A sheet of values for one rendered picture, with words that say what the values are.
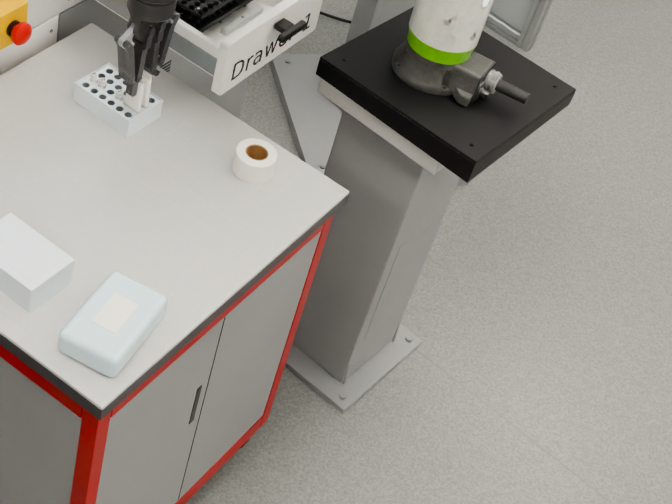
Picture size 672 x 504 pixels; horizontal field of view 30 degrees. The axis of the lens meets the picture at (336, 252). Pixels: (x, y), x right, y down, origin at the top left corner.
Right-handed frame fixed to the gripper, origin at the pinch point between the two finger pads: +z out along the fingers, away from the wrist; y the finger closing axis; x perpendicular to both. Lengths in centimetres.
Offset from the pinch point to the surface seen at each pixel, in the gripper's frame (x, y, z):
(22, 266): -13.8, -39.0, 2.4
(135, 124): -1.6, -1.5, 5.6
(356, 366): -37, 44, 80
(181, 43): 1.8, 12.4, -2.4
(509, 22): 6, 189, 79
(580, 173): -42, 151, 84
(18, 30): 18.0, -9.4, -5.3
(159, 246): -21.5, -17.5, 7.6
